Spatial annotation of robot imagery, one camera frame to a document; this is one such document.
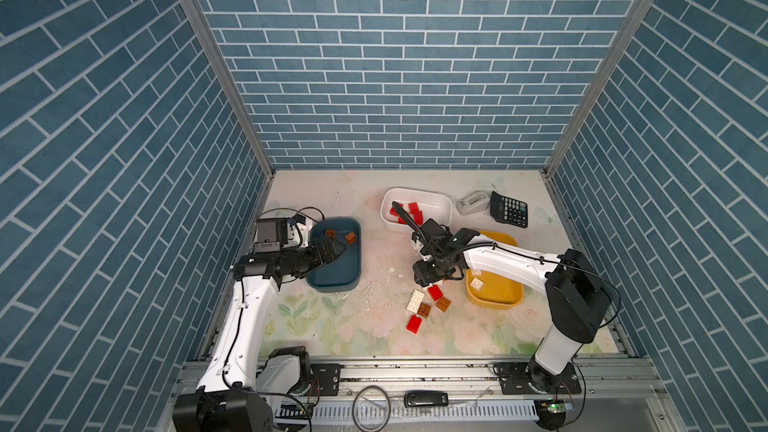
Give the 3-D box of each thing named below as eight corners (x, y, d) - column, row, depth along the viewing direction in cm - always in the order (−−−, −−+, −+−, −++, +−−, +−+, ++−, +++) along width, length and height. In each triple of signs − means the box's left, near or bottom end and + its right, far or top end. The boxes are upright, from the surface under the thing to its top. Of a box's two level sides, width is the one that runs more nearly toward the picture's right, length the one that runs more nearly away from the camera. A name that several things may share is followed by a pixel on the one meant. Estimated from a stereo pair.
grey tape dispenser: (461, 217, 108) (463, 211, 106) (452, 203, 113) (454, 197, 110) (490, 208, 111) (493, 202, 108) (481, 194, 115) (483, 188, 113)
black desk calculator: (487, 220, 108) (490, 214, 106) (490, 197, 115) (492, 192, 113) (524, 228, 106) (527, 223, 104) (524, 204, 113) (527, 199, 111)
